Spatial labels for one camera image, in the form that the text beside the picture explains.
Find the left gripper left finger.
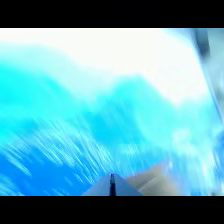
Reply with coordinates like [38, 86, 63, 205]
[82, 173, 114, 197]

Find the beige garment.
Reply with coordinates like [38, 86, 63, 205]
[125, 160, 188, 197]

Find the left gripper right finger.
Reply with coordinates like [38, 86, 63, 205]
[111, 173, 144, 197]

